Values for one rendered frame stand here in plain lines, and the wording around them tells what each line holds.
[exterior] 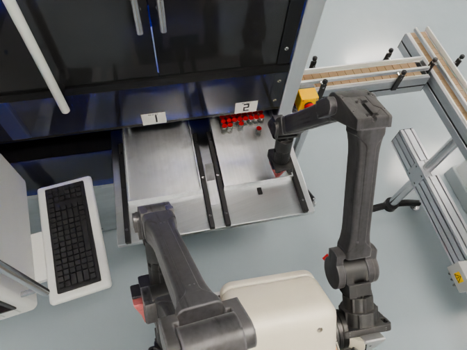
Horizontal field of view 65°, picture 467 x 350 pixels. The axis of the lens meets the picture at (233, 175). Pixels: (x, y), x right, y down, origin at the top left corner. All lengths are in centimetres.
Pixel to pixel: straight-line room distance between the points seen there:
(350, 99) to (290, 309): 42
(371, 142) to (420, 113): 237
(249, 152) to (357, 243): 71
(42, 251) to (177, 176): 53
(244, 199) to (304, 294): 65
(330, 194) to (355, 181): 166
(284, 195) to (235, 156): 24
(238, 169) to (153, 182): 32
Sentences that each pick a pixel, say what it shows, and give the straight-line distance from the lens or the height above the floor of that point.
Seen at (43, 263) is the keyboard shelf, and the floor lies 80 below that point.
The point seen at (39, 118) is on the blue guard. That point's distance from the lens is 137.
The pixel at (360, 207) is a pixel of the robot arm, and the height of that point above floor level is 139.
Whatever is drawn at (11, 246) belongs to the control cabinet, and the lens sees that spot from 131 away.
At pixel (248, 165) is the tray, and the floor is 88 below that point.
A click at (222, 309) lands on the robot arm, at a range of 52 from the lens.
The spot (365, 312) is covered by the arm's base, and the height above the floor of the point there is 123.
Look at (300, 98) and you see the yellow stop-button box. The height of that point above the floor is 103.
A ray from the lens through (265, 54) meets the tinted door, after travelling 125.
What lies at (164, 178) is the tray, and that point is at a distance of 139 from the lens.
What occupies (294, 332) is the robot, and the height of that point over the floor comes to 138.
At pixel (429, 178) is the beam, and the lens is 208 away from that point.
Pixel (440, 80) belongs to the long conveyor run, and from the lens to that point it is 193.
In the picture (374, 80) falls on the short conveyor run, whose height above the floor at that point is 93.
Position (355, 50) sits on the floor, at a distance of 339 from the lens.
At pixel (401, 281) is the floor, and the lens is 241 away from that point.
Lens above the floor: 209
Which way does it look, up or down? 60 degrees down
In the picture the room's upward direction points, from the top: 7 degrees clockwise
